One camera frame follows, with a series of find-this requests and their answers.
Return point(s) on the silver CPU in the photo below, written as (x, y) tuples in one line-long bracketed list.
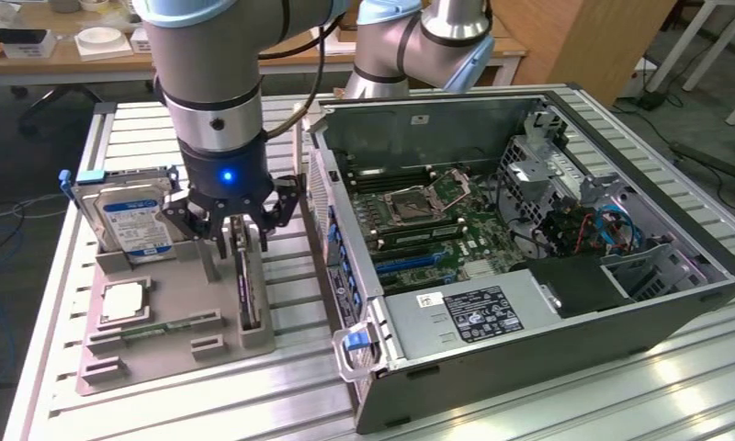
[(122, 303)]

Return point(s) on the grey parts rack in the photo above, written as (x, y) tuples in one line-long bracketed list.
[(170, 298)]

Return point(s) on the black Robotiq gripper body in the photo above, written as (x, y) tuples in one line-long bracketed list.
[(226, 170)]

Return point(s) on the white box with black lid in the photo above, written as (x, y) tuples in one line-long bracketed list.
[(26, 48)]

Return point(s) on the long black expansion slot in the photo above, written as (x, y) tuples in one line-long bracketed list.
[(404, 255)]

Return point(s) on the wooden desk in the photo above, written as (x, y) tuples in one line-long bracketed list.
[(49, 64)]

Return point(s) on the wooden cabinet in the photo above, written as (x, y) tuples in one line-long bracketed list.
[(588, 46)]

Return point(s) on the grey card retention bar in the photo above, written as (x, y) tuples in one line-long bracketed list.
[(309, 117)]

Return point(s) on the silver socket cover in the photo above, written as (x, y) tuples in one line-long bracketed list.
[(449, 186)]

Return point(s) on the perforated metal disk bay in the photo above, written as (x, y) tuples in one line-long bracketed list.
[(527, 174)]

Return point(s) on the silver chipset heatsink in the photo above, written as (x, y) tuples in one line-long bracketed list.
[(480, 268)]

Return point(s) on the hard disk with blue bracket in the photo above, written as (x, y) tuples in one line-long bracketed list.
[(130, 220)]

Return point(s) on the black floor stand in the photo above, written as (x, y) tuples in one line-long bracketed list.
[(716, 158)]

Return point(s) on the black chair base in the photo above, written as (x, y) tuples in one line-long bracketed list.
[(54, 98)]

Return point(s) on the white case sticker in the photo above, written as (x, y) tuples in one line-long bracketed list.
[(420, 120)]

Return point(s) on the small white box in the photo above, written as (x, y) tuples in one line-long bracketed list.
[(137, 43)]

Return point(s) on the white table frame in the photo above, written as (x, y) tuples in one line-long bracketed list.
[(665, 59)]

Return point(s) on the black power adapter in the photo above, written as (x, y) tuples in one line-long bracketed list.
[(652, 101)]

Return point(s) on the open black PC case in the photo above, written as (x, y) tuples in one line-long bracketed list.
[(527, 376)]

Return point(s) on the white paper stack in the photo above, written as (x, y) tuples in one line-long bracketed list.
[(345, 41)]

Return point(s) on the white device with red dot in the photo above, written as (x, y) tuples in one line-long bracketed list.
[(643, 78)]

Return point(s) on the green RAM stick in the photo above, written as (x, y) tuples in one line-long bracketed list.
[(153, 330)]

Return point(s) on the grey metal bay bracket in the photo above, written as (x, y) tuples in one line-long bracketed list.
[(648, 271)]

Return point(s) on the blue case latch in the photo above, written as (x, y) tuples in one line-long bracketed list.
[(354, 342)]

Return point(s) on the grey cup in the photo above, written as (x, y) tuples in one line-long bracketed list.
[(65, 5)]

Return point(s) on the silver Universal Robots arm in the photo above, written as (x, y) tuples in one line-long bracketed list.
[(208, 69)]

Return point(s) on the grey power supply unit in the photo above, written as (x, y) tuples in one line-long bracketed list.
[(416, 331)]

